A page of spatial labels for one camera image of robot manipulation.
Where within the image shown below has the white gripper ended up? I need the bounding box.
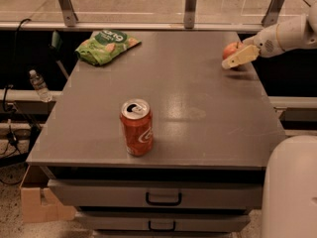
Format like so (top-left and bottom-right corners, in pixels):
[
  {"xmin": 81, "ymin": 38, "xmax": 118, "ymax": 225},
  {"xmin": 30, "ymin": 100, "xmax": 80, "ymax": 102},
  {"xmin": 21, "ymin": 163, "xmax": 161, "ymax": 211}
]
[{"xmin": 222, "ymin": 24, "xmax": 284, "ymax": 69}]

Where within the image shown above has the red apple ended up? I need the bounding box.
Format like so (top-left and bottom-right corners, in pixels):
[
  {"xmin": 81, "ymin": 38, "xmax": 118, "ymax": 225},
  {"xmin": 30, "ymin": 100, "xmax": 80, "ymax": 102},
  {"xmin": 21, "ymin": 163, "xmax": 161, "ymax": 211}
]
[{"xmin": 222, "ymin": 42, "xmax": 244, "ymax": 68}]

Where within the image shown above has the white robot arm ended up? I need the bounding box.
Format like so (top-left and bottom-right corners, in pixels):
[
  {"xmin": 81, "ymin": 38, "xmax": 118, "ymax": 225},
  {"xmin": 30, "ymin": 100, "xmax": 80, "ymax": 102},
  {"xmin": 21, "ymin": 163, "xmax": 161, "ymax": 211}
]
[{"xmin": 222, "ymin": 3, "xmax": 317, "ymax": 238}]

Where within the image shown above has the grey drawer cabinet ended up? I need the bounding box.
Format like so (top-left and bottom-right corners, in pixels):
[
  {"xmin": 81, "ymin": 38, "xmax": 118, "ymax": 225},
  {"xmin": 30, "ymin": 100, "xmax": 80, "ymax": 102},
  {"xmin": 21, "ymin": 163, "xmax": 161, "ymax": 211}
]
[{"xmin": 28, "ymin": 32, "xmax": 284, "ymax": 238}]

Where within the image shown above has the orange soda can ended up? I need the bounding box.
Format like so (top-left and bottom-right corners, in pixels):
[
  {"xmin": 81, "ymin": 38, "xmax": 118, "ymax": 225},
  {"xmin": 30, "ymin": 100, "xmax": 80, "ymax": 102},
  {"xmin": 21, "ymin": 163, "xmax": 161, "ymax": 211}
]
[{"xmin": 120, "ymin": 98, "xmax": 154, "ymax": 157}]

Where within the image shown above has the green chip bag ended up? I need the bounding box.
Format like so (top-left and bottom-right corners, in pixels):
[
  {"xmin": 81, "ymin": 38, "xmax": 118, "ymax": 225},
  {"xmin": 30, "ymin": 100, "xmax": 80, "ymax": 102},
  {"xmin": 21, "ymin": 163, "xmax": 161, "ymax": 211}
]
[{"xmin": 75, "ymin": 29, "xmax": 141, "ymax": 66}]

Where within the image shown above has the upper grey drawer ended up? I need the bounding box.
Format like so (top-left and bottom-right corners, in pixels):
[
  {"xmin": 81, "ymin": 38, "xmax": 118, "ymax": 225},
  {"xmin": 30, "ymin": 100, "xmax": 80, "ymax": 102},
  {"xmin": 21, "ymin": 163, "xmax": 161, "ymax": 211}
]
[{"xmin": 48, "ymin": 179, "xmax": 263, "ymax": 209}]

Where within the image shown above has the grey drawer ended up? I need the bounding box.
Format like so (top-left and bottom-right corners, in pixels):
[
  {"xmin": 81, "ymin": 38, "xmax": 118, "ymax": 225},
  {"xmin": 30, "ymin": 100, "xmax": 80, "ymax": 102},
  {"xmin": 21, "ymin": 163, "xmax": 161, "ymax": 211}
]
[
  {"xmin": 75, "ymin": 212, "xmax": 250, "ymax": 233},
  {"xmin": 48, "ymin": 179, "xmax": 263, "ymax": 209}
]

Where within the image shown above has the clear plastic water bottle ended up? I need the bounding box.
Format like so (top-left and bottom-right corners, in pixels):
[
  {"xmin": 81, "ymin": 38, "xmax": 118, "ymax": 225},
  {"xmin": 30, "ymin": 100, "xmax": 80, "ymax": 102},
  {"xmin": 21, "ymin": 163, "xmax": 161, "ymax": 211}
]
[{"xmin": 29, "ymin": 69, "xmax": 53, "ymax": 103}]

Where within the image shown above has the lower grey drawer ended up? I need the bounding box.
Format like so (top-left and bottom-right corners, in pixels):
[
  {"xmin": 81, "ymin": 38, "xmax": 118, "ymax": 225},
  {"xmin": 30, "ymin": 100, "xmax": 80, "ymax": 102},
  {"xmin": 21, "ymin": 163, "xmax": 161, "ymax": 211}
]
[{"xmin": 75, "ymin": 212, "xmax": 250, "ymax": 233}]

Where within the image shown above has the cardboard box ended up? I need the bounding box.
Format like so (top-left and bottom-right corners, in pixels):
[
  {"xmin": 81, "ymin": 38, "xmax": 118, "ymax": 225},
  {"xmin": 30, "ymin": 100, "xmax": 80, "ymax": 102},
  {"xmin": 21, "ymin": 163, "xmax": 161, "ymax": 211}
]
[{"xmin": 20, "ymin": 166, "xmax": 75, "ymax": 223}]

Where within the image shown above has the right metal railing bracket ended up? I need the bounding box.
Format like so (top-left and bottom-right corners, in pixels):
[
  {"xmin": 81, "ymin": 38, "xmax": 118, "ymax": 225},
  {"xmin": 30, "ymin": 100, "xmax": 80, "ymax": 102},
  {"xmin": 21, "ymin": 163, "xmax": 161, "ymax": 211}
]
[{"xmin": 262, "ymin": 0, "xmax": 285, "ymax": 27}]

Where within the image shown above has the metal railing bracket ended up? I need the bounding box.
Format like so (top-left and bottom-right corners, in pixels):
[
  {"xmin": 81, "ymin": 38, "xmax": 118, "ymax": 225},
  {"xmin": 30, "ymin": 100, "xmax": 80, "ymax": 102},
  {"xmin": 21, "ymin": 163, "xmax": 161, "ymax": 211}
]
[
  {"xmin": 183, "ymin": 0, "xmax": 197, "ymax": 29},
  {"xmin": 262, "ymin": 0, "xmax": 285, "ymax": 27},
  {"xmin": 58, "ymin": 0, "xmax": 77, "ymax": 27}
]

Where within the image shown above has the middle metal railing bracket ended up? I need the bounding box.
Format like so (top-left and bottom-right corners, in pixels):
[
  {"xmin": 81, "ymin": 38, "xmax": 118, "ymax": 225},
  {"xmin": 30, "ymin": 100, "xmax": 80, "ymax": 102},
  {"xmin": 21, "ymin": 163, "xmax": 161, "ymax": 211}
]
[{"xmin": 183, "ymin": 0, "xmax": 197, "ymax": 29}]

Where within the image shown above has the left metal railing bracket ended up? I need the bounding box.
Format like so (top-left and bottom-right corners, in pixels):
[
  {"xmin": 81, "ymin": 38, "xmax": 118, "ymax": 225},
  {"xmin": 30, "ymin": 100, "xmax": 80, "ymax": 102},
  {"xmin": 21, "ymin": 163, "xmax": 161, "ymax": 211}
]
[{"xmin": 58, "ymin": 0, "xmax": 77, "ymax": 27}]

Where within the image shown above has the green handled tool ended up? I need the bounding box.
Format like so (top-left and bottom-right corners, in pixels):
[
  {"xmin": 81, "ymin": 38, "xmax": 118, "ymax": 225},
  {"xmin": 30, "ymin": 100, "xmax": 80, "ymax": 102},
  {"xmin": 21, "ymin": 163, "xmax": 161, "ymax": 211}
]
[{"xmin": 49, "ymin": 31, "xmax": 69, "ymax": 79}]

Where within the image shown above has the black cable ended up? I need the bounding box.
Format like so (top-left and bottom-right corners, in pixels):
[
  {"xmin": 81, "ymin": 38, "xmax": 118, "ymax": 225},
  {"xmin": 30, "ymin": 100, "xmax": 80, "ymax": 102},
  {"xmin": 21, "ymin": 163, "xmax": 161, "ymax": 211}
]
[{"xmin": 0, "ymin": 18, "xmax": 44, "ymax": 186}]

